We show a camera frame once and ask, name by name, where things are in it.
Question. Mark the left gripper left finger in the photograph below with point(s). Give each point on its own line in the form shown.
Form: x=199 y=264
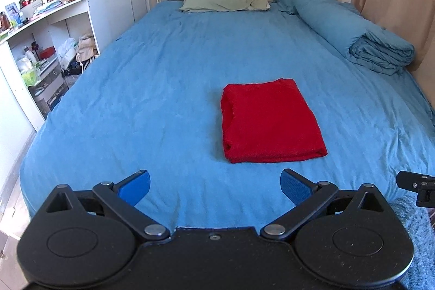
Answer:
x=119 y=200

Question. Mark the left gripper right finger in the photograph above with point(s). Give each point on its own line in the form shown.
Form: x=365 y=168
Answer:
x=309 y=199

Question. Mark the red knit sweater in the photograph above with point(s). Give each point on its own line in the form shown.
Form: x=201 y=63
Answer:
x=269 y=122

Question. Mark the blue fluffy rug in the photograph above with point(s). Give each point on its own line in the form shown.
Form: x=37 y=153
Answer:
x=416 y=221

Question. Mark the blue bed sheet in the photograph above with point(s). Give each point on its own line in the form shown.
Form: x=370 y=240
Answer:
x=152 y=101

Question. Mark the green plastic bag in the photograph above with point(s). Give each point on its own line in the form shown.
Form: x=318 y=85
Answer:
x=28 y=71

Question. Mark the folded blue duvet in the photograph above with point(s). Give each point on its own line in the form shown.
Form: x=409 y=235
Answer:
x=357 y=39

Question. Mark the white shelf desk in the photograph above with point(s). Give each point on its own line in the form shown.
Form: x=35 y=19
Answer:
x=47 y=31

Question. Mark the red box on shelf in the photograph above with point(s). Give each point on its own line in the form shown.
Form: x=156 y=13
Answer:
x=47 y=53

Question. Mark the green pillow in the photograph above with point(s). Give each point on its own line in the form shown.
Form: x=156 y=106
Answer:
x=200 y=6

